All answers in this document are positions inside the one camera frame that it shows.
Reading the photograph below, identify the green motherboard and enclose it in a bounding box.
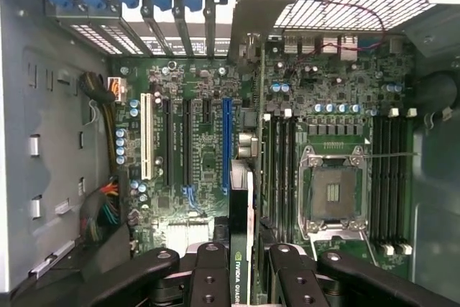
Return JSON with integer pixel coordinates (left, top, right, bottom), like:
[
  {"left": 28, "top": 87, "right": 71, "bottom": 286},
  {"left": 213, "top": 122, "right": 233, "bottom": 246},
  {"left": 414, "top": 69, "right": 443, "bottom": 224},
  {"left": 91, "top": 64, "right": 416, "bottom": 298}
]
[{"left": 107, "top": 33, "right": 414, "bottom": 279}]

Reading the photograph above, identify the blue expansion slot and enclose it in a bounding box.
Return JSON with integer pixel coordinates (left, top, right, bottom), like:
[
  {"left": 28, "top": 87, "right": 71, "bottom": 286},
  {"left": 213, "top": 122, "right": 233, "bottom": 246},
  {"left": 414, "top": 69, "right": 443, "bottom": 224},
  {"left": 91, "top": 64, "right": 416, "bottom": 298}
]
[{"left": 221, "top": 97, "right": 231, "bottom": 195}]

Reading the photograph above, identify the long black expansion slot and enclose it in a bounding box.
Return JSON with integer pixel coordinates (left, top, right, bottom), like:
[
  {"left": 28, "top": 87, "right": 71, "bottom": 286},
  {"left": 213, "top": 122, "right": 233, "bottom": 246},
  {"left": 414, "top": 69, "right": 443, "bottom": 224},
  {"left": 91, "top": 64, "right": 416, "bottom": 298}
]
[
  {"left": 182, "top": 98, "right": 193, "bottom": 193},
  {"left": 162, "top": 97, "right": 174, "bottom": 188}
]

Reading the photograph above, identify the white PCI expansion slot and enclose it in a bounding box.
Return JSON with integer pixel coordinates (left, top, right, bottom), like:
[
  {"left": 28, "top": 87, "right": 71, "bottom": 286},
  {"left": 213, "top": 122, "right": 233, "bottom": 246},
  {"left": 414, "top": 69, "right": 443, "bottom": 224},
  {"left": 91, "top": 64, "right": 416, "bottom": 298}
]
[{"left": 139, "top": 93, "right": 152, "bottom": 181}]

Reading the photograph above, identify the thin metal locking lever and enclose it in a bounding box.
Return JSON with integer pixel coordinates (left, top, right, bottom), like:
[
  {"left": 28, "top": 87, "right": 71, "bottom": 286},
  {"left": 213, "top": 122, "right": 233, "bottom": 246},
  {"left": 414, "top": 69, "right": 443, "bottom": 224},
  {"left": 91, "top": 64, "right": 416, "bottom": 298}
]
[{"left": 361, "top": 152, "right": 420, "bottom": 160}]

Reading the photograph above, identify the white power connector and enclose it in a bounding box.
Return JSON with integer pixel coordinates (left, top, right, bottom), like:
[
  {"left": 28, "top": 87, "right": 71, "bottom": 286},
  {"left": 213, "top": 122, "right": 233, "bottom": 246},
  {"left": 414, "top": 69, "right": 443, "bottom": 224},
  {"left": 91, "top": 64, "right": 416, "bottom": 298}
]
[{"left": 106, "top": 75, "right": 128, "bottom": 102}]

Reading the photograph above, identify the grey metal PC case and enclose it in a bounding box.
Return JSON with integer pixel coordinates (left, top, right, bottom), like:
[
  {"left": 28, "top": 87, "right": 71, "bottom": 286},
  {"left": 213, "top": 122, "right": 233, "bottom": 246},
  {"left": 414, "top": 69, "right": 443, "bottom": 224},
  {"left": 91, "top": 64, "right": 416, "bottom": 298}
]
[{"left": 0, "top": 0, "right": 460, "bottom": 307}]

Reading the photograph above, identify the black rounded plastic part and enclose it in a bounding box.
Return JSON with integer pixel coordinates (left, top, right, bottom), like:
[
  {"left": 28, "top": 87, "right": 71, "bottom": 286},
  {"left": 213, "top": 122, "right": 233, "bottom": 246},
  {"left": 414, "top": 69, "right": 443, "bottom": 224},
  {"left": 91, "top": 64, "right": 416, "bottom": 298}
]
[{"left": 405, "top": 69, "right": 460, "bottom": 122}]

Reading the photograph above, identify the rear port block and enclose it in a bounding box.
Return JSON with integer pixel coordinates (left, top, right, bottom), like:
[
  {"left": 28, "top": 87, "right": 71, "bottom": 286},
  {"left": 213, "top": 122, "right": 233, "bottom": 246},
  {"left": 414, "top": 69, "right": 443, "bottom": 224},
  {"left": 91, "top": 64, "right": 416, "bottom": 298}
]
[{"left": 282, "top": 33, "right": 361, "bottom": 63}]

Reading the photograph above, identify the black service label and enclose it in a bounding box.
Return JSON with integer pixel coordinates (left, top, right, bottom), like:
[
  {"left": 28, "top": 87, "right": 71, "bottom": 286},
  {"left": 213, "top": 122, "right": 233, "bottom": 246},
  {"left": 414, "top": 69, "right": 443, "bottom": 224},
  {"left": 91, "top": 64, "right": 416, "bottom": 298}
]
[{"left": 138, "top": 35, "right": 231, "bottom": 57}]

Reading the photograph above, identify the perforated metal slot cover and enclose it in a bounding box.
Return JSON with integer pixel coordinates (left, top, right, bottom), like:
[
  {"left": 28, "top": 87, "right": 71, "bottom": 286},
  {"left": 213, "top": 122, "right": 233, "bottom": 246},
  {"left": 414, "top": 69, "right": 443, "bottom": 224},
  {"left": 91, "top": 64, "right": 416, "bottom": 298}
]
[
  {"left": 99, "top": 24, "right": 145, "bottom": 55},
  {"left": 70, "top": 24, "right": 123, "bottom": 55}
]

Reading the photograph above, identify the blue data cable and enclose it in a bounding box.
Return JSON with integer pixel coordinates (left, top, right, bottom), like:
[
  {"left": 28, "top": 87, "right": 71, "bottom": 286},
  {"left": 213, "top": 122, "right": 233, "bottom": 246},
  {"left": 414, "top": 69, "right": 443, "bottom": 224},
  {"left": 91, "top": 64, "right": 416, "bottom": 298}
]
[{"left": 182, "top": 184, "right": 204, "bottom": 215}]

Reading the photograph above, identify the CPU socket with metal frame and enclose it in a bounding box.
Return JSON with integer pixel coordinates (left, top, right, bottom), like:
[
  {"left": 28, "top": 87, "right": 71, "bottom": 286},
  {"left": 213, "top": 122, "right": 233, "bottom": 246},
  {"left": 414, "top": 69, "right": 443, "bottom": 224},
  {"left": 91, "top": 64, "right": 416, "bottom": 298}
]
[{"left": 298, "top": 144, "right": 370, "bottom": 242}]

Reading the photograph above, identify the multicoloured wire bundle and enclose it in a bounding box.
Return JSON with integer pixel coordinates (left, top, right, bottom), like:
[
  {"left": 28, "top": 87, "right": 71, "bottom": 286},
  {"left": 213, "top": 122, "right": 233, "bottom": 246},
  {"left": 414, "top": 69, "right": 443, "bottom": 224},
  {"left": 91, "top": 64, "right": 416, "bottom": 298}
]
[{"left": 78, "top": 175, "right": 125, "bottom": 247}]

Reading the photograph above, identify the black sleeved yellow power cable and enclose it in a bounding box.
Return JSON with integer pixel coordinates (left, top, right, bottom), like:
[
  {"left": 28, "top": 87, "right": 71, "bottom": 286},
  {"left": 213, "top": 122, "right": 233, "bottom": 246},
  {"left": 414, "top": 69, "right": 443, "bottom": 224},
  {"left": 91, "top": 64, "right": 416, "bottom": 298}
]
[{"left": 78, "top": 70, "right": 118, "bottom": 175}]

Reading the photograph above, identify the red and black wire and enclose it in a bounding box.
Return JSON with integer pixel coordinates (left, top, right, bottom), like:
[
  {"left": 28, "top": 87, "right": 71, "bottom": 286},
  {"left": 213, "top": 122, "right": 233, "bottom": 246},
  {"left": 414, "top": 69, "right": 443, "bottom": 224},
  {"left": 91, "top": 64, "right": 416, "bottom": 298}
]
[{"left": 283, "top": 0, "right": 392, "bottom": 68}]

